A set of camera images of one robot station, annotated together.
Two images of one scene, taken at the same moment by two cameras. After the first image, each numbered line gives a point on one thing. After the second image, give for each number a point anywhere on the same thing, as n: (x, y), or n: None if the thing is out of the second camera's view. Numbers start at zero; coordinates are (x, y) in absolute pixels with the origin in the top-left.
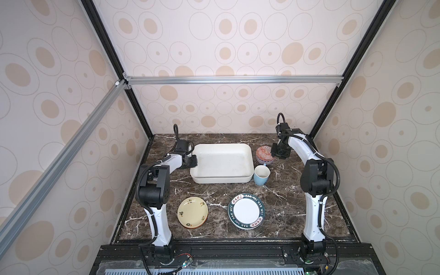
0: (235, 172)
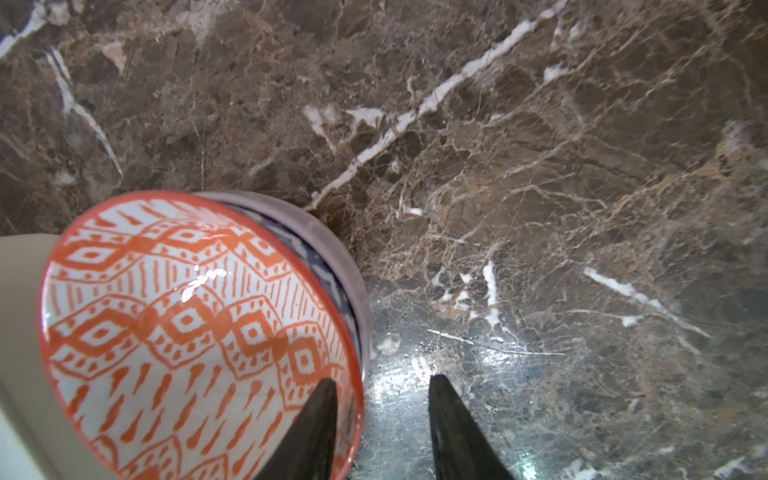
0: (39, 437)
